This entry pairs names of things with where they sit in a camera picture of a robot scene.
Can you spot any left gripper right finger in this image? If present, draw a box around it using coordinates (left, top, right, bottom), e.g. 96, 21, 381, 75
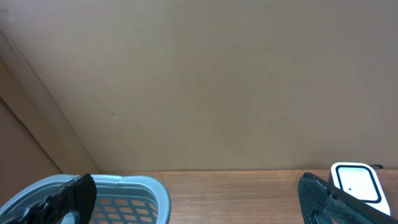
298, 172, 397, 224

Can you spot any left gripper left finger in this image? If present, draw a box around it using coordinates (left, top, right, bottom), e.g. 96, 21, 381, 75
1, 174, 97, 224

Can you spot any white barcode scanner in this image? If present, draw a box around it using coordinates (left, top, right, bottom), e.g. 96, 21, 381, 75
329, 162, 391, 216

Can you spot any grey plastic shopping basket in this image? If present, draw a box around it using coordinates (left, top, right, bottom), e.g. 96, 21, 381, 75
0, 174, 172, 224

